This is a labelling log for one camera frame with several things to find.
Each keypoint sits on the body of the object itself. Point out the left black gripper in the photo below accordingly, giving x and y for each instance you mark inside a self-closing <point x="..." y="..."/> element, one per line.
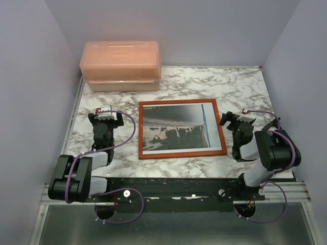
<point x="95" y="121"/>

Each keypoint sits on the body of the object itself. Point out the orange wooden picture frame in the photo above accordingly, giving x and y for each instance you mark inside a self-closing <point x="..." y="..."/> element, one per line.
<point x="221" y="127"/>

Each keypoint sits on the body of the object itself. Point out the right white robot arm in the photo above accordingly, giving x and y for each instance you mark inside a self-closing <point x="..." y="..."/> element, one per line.
<point x="272" y="145"/>

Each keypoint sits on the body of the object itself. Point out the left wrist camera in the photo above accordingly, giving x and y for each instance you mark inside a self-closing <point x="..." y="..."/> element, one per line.
<point x="104" y="112"/>

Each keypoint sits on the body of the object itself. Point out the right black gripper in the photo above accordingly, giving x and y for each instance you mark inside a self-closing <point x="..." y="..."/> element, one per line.
<point x="228" y="117"/>

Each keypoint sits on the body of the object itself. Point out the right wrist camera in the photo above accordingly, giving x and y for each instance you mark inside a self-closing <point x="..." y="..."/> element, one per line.
<point x="246" y="116"/>

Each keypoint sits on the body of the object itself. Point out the orange translucent plastic storage box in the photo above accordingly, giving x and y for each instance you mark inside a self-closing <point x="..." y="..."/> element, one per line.
<point x="121" y="65"/>

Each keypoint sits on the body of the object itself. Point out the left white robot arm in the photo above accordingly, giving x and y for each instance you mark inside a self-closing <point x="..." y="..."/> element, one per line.
<point x="81" y="168"/>

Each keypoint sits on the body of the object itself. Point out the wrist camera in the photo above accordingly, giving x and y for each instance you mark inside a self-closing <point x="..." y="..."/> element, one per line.
<point x="104" y="112"/>
<point x="246" y="116"/>

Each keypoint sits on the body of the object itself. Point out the landscape photo print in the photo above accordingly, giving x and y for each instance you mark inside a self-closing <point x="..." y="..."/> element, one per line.
<point x="178" y="127"/>

